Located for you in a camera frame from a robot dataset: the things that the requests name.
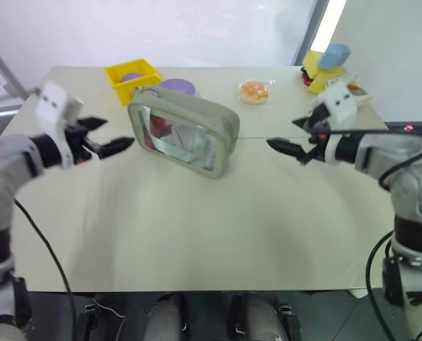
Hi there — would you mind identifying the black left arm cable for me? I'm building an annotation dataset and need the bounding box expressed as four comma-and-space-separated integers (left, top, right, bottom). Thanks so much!
13, 197, 77, 341

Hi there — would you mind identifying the grey-green transparent toiletry pouch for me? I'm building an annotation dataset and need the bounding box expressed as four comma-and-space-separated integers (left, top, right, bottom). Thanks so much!
127, 86, 241, 180

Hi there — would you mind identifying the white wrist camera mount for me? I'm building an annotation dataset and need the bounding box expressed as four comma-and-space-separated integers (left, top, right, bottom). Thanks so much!
35, 81, 85, 170
316, 80, 370, 165

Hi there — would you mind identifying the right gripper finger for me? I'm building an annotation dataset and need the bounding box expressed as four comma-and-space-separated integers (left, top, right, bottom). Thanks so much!
266, 137, 317, 166
291, 114, 317, 132

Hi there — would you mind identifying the purple plate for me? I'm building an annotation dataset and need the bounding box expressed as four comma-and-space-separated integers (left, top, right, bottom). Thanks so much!
157, 77, 198, 98

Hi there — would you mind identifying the thin white wire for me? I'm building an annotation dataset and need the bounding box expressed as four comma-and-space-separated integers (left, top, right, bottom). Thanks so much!
92, 297, 127, 318

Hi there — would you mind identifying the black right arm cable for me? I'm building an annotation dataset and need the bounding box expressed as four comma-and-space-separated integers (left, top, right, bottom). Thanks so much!
364, 229, 397, 341

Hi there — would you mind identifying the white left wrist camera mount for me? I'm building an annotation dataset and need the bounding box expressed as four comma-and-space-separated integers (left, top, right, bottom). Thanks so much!
35, 81, 85, 170

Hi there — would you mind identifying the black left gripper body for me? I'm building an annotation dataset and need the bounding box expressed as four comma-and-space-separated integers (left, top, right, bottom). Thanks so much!
65, 120, 101, 166

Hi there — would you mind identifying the grey metal window frame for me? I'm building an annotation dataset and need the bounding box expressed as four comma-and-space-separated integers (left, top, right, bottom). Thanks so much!
0, 34, 33, 118

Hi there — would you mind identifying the dark grey wall post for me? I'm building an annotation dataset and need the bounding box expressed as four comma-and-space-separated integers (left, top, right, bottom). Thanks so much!
290, 0, 331, 67

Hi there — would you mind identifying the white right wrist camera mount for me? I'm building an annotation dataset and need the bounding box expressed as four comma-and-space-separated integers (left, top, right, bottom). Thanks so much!
316, 80, 370, 165

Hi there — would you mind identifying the yellow plastic bin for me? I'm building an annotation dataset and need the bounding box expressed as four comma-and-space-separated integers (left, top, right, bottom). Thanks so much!
103, 58, 164, 107

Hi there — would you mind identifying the black device with red light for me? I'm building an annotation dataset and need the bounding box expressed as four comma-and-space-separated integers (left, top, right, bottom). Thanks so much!
387, 121, 422, 134

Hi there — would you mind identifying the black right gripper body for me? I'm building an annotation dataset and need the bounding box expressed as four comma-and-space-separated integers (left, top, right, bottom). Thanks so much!
304, 104, 335, 161

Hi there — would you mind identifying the light blue block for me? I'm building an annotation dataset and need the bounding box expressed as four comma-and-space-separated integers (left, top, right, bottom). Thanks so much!
318, 43, 352, 70

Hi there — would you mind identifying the yellow block stand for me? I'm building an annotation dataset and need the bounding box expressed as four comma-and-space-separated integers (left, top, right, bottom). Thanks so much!
301, 50, 347, 94

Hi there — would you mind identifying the grey rounded robot leg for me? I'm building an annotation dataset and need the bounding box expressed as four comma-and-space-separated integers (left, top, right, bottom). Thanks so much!
232, 293, 287, 341
145, 293, 184, 341

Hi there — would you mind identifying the clear packet with orange item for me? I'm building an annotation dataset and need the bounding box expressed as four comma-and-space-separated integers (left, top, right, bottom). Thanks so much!
348, 82, 369, 97

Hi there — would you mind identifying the colourful green snack packet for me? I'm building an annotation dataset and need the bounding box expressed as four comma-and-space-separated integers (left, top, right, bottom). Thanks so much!
130, 86, 152, 102

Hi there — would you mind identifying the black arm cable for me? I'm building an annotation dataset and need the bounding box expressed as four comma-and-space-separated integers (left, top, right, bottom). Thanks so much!
364, 229, 397, 341
13, 197, 77, 341

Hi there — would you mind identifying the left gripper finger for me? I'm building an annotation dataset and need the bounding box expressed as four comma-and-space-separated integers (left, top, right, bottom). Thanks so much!
90, 137, 136, 161
77, 117, 109, 132

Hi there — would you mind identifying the bread bun in plastic wrap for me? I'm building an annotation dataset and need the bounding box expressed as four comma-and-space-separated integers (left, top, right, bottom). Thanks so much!
236, 79, 277, 106

